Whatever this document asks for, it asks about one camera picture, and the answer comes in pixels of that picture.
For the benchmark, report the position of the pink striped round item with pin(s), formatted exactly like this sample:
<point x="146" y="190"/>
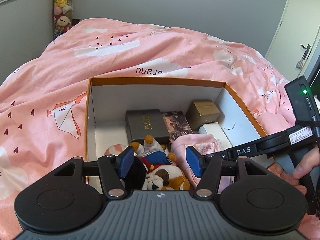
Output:
<point x="115" y="149"/>

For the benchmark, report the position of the small gold box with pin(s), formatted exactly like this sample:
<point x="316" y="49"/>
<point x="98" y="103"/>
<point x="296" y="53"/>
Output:
<point x="201" y="112"/>

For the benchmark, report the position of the dark grey gift box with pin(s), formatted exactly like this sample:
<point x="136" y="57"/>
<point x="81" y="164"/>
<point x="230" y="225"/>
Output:
<point x="140" y="123"/>

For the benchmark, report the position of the floral printed card box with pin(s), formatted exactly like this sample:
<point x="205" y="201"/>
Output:
<point x="177" y="124"/>

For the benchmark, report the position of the black door handle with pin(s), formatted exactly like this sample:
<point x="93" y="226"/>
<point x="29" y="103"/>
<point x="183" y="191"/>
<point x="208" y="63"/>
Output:
<point x="306" y="51"/>

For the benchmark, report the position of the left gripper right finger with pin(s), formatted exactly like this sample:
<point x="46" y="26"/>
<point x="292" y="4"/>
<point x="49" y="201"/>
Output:
<point x="208" y="168"/>

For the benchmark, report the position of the plush dog toy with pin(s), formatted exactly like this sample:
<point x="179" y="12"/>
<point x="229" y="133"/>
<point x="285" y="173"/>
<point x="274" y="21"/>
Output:
<point x="166" y="178"/>

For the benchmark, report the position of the person's right hand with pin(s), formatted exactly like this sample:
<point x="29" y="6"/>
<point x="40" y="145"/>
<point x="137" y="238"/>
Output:
<point x="308" y="162"/>

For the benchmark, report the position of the pink patterned bed duvet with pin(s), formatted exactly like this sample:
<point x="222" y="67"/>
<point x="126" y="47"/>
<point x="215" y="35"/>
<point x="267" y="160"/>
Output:
<point x="43" y="101"/>

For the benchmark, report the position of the white door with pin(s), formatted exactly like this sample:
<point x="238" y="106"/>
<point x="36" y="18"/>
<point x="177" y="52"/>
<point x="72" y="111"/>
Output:
<point x="299" y="24"/>

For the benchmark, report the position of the orange cardboard storage box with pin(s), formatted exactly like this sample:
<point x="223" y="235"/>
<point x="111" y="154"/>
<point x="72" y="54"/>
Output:
<point x="109" y="98"/>

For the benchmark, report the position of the blue dressed plush doll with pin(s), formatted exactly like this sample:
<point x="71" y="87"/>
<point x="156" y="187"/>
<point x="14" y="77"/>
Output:
<point x="152" y="154"/>

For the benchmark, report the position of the white long box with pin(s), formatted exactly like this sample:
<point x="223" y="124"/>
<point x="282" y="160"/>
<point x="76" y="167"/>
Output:
<point x="216" y="131"/>

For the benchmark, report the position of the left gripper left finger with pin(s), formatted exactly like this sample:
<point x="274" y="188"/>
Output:
<point x="112" y="169"/>

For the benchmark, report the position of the stack of plush toys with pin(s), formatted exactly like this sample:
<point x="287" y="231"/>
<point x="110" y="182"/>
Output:
<point x="62" y="16"/>

